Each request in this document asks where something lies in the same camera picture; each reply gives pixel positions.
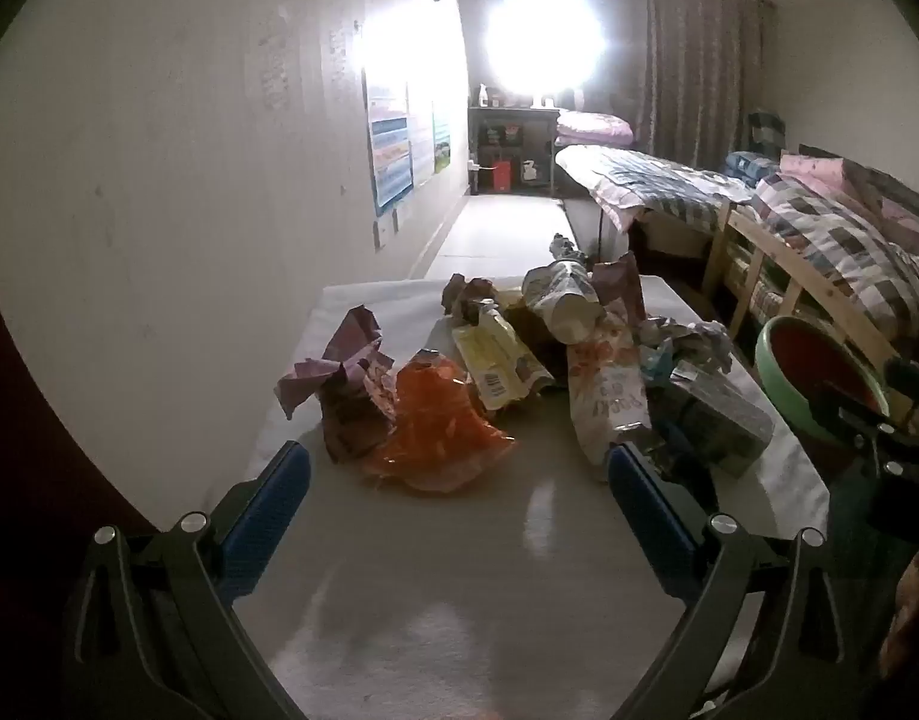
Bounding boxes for yellow white snack packet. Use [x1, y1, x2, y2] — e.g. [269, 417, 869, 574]
[452, 300, 554, 412]

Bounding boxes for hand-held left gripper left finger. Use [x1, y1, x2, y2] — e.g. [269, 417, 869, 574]
[65, 440, 312, 720]

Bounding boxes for maroon snack wrapper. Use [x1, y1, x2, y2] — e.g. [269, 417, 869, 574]
[594, 251, 648, 323]

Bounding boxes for blue wall poster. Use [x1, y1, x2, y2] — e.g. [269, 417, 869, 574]
[364, 79, 416, 215]

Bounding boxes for green landscape wall poster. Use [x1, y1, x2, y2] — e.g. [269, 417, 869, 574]
[430, 97, 453, 175]

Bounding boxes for pink dotted blanket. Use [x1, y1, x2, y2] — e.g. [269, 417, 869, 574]
[778, 150, 919, 241]

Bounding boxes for crumpled brown paper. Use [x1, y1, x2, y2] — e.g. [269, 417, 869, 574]
[440, 274, 501, 323]

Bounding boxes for person's right hand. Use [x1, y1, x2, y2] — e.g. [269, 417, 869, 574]
[881, 549, 919, 682]

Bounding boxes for cloth heap on floor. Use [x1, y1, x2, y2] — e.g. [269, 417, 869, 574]
[549, 234, 596, 267]

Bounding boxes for multicolour checked quilt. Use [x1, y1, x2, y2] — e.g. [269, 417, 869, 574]
[752, 172, 919, 350]

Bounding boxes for dark shelf unit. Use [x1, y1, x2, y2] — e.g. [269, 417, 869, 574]
[467, 105, 560, 196]

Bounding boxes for crumpled purple wrapper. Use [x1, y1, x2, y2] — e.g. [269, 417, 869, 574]
[274, 305, 386, 421]

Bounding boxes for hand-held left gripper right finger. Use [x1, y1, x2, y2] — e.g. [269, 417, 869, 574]
[608, 442, 851, 720]

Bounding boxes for blue plaid bed quilt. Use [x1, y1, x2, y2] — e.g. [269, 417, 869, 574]
[555, 144, 753, 256]

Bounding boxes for white orange snack bag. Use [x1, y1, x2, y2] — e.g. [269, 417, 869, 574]
[564, 300, 656, 470]

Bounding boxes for green basin with red inside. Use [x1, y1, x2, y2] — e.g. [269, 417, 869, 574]
[754, 315, 891, 451]

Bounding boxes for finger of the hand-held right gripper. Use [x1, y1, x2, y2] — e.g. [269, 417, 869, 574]
[808, 384, 891, 451]
[883, 356, 919, 400]

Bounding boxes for grey curtain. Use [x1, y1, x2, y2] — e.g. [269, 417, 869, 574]
[643, 0, 776, 173]

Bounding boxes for dark plaid bag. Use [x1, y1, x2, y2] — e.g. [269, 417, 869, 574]
[748, 111, 786, 155]

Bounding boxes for wooden bed rail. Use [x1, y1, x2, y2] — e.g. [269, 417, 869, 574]
[703, 202, 903, 391]

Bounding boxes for floral print paper cup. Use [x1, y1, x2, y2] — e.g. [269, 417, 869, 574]
[523, 259, 606, 346]

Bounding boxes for bright round lamp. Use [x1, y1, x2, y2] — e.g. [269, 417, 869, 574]
[482, 0, 606, 98]

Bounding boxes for crumpled dark brown wrapper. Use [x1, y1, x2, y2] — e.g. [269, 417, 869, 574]
[320, 352, 397, 464]

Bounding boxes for orange plastic wrapper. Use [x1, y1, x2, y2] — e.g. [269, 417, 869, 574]
[365, 349, 519, 494]

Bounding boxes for folded blue clothes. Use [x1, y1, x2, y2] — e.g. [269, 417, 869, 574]
[724, 151, 779, 185]

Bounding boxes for grey speckled box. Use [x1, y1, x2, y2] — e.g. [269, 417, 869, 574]
[650, 364, 776, 477]

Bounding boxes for pink pillow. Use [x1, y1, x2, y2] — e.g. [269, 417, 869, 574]
[555, 109, 635, 147]

